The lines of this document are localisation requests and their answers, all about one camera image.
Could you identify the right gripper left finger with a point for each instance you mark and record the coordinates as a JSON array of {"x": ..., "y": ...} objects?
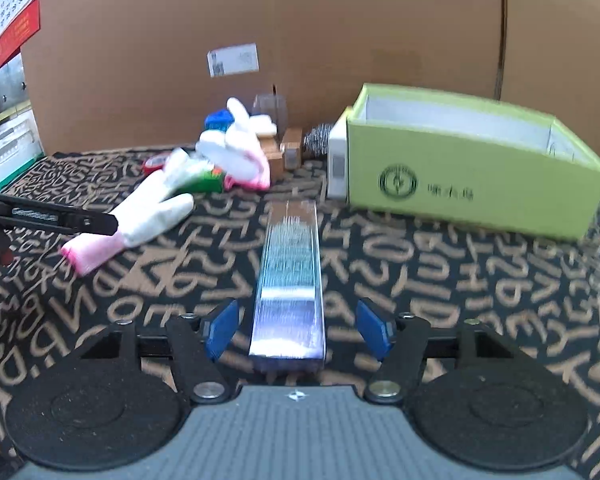
[{"x": 217, "y": 328}]

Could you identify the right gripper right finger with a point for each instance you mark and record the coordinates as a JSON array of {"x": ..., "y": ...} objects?
[{"x": 377, "y": 328}]

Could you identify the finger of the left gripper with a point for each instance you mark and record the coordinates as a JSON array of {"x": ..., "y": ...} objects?
[{"x": 89, "y": 222}]

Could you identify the silver rectangular cosmetic box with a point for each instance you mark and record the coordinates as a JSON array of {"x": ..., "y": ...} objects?
[{"x": 288, "y": 329}]

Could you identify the white pink glove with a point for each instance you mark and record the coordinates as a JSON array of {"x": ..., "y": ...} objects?
[
  {"x": 237, "y": 151},
  {"x": 149, "y": 211}
]

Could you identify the white storage shelf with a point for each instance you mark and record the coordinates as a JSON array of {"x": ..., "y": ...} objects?
[{"x": 20, "y": 144}]

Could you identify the patterned black tan cloth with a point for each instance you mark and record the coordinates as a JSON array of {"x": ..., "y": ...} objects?
[{"x": 545, "y": 295}]

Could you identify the red tape roll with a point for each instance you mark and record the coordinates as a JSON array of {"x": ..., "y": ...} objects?
[{"x": 154, "y": 163}]

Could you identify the white yellow carton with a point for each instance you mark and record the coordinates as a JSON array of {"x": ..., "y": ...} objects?
[{"x": 337, "y": 158}]

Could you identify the green snack packet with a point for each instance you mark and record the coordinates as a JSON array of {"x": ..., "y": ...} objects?
[{"x": 208, "y": 181}]

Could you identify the large brown cardboard box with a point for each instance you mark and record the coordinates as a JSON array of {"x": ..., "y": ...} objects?
[{"x": 106, "y": 74}]

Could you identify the green cardboard box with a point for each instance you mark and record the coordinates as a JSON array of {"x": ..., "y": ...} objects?
[{"x": 459, "y": 158}]

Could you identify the blue cube box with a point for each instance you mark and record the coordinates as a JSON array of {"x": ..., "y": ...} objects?
[{"x": 219, "y": 120}]

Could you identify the steel wool scrubber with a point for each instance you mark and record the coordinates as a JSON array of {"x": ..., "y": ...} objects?
[{"x": 315, "y": 142}]

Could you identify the white shipping label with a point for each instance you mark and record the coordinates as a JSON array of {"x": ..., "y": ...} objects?
[{"x": 233, "y": 60}]

